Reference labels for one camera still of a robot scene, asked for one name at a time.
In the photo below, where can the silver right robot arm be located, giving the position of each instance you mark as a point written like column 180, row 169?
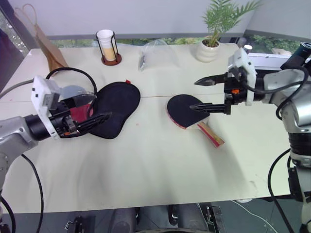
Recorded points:
column 296, row 109

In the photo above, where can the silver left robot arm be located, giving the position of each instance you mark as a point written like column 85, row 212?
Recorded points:
column 14, row 131

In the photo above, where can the white ribbed plant pot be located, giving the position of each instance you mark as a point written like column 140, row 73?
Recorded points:
column 206, row 52

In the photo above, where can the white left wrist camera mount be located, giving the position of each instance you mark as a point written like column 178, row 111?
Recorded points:
column 40, row 97

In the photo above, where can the white paper cup stack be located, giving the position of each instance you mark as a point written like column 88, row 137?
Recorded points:
column 104, row 37

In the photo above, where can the clear plastic bag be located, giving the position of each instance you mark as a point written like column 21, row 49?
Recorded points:
column 162, row 53

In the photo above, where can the black red paddle case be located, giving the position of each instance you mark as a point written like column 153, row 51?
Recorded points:
column 116, row 104

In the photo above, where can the dark window frame post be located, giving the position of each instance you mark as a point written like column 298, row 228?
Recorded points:
column 17, row 24

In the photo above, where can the beige paper cup stack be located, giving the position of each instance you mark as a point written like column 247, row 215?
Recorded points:
column 108, row 53

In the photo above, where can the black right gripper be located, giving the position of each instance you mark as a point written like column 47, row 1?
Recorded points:
column 236, row 97

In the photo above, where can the brown paper bag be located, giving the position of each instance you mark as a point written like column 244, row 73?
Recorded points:
column 48, row 48

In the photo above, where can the black metal bracket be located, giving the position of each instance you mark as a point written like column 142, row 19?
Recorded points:
column 80, row 224
column 213, row 218

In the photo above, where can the white shoe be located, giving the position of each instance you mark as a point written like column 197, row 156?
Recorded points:
column 244, row 200

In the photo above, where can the table tennis paddle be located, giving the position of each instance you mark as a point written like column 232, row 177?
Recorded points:
column 179, row 106

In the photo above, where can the dark navy fabric shape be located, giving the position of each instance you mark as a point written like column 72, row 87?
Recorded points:
column 7, row 60

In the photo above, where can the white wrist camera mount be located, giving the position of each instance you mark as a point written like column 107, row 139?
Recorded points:
column 40, row 97
column 243, row 58

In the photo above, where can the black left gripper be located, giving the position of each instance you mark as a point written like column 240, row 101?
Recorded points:
column 60, row 121

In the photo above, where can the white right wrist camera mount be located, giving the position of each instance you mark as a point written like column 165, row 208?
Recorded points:
column 243, row 58

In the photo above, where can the green palm plant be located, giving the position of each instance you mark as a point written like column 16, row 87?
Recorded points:
column 218, row 17

